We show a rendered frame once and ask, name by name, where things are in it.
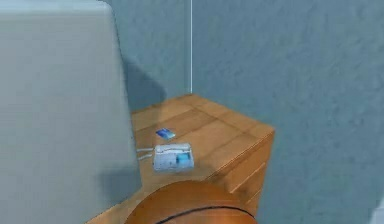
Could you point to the wooden chest of drawers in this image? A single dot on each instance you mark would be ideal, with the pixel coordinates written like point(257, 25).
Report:
point(213, 133)

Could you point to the orange basketball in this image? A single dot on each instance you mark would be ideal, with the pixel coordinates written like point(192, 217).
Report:
point(190, 205)

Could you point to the blue card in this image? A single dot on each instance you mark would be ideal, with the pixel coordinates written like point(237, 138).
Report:
point(165, 134)

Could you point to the white telephone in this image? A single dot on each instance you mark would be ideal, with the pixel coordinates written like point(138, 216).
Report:
point(173, 158)

